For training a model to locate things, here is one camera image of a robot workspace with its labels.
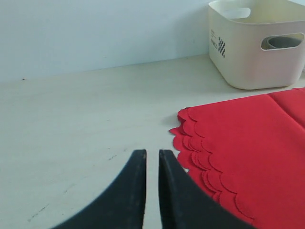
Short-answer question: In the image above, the red scalloped cloth mat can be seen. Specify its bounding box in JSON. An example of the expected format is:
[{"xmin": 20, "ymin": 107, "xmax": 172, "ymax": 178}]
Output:
[{"xmin": 171, "ymin": 88, "xmax": 305, "ymax": 229}]

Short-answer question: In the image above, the cream plastic bin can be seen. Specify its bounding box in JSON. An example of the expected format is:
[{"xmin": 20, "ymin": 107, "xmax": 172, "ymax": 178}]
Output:
[{"xmin": 208, "ymin": 0, "xmax": 305, "ymax": 90}]

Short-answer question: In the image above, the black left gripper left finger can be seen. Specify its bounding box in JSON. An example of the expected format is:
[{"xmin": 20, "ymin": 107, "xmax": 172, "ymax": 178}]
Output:
[{"xmin": 55, "ymin": 149, "xmax": 146, "ymax": 229}]

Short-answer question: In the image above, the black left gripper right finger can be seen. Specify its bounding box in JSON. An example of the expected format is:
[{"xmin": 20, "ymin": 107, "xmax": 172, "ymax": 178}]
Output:
[{"xmin": 158, "ymin": 149, "xmax": 252, "ymax": 229}]

